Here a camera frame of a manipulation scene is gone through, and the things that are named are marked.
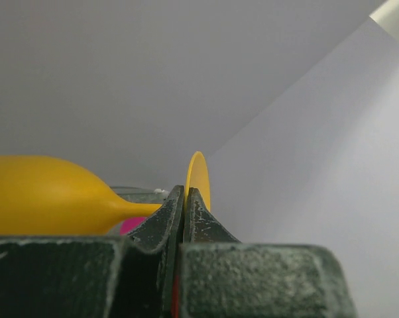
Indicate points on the orange wine glass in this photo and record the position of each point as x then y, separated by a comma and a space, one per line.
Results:
44, 195

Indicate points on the pink wine glass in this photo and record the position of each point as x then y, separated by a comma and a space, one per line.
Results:
130, 224

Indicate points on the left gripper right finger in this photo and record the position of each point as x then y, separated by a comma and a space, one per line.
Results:
219, 276

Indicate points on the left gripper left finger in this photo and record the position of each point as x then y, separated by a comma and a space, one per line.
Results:
94, 276

